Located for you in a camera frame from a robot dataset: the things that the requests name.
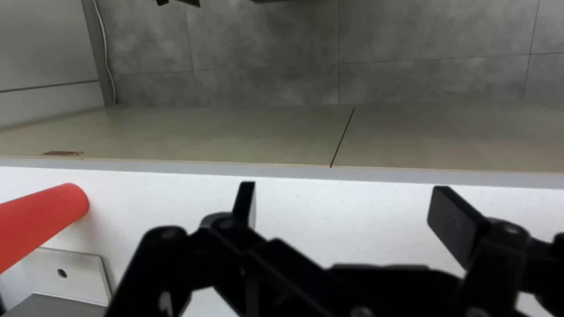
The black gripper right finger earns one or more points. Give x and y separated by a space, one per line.
499 258

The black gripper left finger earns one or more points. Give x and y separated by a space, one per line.
176 265

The orange plastic cup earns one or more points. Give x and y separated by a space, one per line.
35 221

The grey white coffee machine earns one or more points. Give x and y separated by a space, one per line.
63 288

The beige cabinet door with sticker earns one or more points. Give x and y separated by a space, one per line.
176 135

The red warning sticker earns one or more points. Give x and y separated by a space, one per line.
62 154

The white side cabinet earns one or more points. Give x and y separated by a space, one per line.
41 54

